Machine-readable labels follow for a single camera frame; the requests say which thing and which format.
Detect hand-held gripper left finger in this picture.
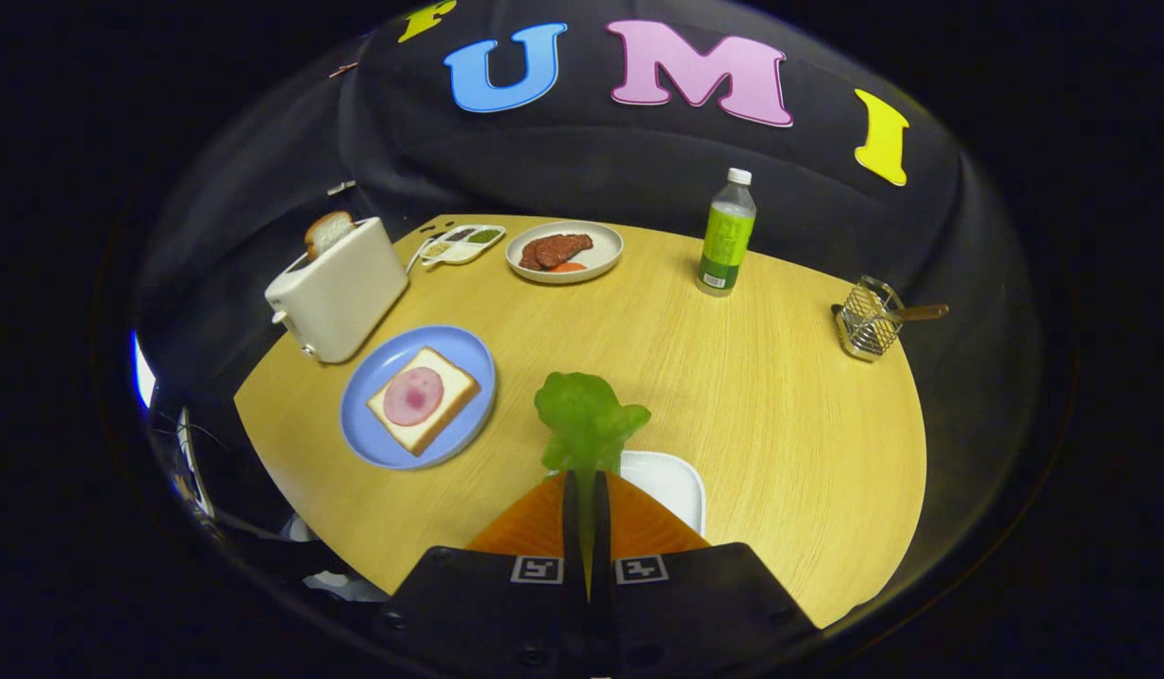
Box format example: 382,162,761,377
386,472,592,679

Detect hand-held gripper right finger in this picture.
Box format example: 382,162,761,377
591,472,819,679

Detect green lettuce leaf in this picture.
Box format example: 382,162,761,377
534,372,652,567

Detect toasted bread slice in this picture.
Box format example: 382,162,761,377
305,210,357,261

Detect white square plate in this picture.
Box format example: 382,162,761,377
544,451,707,537

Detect white bread slice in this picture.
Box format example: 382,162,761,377
367,347,481,457

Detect pink ham slice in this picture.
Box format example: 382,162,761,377
383,367,445,427

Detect blue round plate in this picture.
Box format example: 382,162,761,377
341,325,497,471

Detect round white meat plate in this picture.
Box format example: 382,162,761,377
506,221,624,285

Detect brown meat piece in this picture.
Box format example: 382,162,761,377
520,233,594,272

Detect white divided bean dish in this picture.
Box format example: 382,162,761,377
419,224,507,267

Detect green label drink bottle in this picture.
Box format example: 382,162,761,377
696,168,757,297

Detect white toaster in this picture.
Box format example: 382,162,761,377
265,217,410,365

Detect black backdrop cloth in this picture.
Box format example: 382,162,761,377
134,0,1045,567

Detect metal wire basket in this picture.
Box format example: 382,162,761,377
834,276,906,363

